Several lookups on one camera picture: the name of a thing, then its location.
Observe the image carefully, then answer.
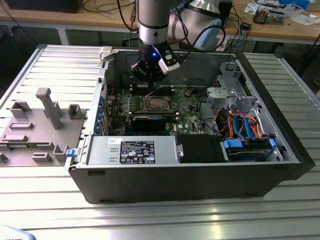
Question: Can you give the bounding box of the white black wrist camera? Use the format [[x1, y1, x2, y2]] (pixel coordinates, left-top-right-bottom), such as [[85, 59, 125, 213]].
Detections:
[[157, 44, 182, 75]]

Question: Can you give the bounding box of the black RAM stick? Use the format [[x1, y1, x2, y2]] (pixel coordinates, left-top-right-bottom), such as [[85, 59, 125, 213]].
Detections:
[[131, 111, 177, 123]]

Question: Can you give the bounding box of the blue flat wire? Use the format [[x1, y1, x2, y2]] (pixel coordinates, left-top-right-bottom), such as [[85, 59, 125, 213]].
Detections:
[[231, 112, 254, 141]]

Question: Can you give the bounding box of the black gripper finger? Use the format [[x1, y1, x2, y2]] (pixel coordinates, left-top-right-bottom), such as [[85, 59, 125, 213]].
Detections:
[[149, 66, 168, 90], [129, 59, 152, 84]]

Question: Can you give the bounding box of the green motherboard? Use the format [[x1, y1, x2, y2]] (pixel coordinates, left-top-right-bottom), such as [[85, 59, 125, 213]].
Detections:
[[106, 86, 209, 137]]

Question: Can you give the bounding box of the beige case latch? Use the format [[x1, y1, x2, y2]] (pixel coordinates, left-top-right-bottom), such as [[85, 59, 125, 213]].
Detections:
[[99, 46, 113, 63]]

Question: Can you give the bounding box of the copper finned heat sink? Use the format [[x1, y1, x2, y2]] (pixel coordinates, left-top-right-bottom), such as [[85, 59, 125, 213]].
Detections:
[[252, 7, 270, 25]]

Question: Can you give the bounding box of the long wooden desk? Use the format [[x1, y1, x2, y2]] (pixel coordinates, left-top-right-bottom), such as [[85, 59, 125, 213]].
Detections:
[[0, 0, 320, 42]]

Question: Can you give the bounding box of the black open PC case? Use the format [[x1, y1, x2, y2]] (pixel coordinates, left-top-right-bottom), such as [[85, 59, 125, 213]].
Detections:
[[64, 46, 316, 205]]

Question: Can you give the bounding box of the wide black box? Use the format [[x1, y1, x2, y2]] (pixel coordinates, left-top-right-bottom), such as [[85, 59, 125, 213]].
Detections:
[[4, 0, 80, 14]]

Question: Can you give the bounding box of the thin metal locking lever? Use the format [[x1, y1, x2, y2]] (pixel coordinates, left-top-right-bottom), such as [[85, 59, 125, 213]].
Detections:
[[144, 85, 174, 98]]

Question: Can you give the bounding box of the grey power supply unit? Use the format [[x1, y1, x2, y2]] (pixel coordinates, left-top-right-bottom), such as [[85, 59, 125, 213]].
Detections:
[[86, 136, 181, 166]]

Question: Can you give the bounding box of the silver metal drive cage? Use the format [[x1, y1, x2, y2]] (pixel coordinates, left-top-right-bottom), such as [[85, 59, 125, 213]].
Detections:
[[206, 61, 261, 113]]

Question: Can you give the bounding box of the orange wire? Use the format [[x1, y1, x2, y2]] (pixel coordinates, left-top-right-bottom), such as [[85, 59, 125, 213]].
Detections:
[[246, 114, 264, 140]]

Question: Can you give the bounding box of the printed white paper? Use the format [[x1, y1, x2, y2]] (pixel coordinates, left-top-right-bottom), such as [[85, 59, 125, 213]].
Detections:
[[244, 2, 259, 15]]

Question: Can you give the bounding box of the tall black box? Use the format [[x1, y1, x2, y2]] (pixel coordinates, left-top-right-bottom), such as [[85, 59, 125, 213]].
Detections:
[[219, 0, 233, 30]]

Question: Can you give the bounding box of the thick black camera cable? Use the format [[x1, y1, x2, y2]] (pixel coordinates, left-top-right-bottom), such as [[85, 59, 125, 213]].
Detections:
[[169, 7, 227, 63]]

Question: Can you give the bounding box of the hard disk in blue carrier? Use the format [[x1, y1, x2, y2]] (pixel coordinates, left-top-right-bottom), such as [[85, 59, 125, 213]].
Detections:
[[221, 138, 276, 163]]

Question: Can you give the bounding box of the white paper sheet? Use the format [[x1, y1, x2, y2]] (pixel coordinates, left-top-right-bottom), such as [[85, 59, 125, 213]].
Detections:
[[292, 13, 320, 26]]

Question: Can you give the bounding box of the blue cardboard box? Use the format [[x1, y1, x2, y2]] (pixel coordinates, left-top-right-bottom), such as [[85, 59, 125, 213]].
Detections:
[[278, 0, 311, 8]]

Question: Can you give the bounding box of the grey metal drive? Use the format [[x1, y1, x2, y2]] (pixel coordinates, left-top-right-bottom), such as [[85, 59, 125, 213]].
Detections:
[[267, 9, 286, 25]]

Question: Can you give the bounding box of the grey plastic parts rack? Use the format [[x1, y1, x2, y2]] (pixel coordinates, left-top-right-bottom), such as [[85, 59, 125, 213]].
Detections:
[[0, 87, 89, 168]]

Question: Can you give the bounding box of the black graphics card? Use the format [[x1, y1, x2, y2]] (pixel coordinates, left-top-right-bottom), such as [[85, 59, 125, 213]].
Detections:
[[131, 114, 167, 133]]

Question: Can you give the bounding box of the white rounded device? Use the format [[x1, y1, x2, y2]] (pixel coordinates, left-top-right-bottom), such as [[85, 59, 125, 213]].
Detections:
[[0, 224, 35, 240]]

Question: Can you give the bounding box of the black plastic fan shroud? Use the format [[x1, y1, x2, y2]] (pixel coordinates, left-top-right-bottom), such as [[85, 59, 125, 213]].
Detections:
[[176, 134, 226, 164]]

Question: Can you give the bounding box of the red wire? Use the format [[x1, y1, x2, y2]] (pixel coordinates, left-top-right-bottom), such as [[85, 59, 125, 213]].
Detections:
[[215, 111, 235, 136]]

